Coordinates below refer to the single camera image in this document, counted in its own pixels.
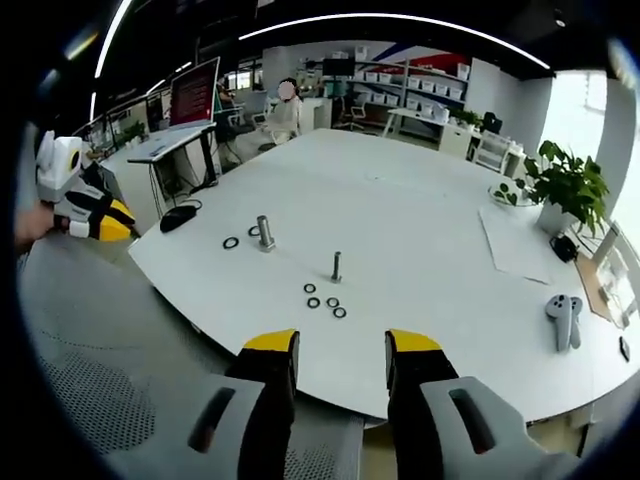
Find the white side table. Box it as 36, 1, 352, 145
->
382, 107, 451, 146

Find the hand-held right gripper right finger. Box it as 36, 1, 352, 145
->
384, 328, 584, 480

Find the white standing desk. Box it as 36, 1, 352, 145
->
126, 121, 221, 221

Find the black computer mouse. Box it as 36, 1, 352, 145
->
159, 204, 197, 234

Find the potted green plant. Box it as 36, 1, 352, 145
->
522, 139, 611, 239

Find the grey controller pair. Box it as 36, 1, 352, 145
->
544, 293, 584, 353

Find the large threaded stud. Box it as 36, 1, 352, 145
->
255, 214, 277, 254

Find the computer monitor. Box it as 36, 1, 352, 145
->
167, 56, 222, 130

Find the small black device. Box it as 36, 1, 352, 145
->
549, 233, 580, 264

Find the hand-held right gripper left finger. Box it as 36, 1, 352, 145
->
107, 328, 301, 480

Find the wooden board with frame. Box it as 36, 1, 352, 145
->
573, 222, 640, 331

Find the person's left hand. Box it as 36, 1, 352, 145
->
13, 202, 69, 254

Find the white paper sheet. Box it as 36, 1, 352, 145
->
477, 204, 554, 286

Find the storage shelf with white bins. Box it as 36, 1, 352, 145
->
349, 45, 472, 114

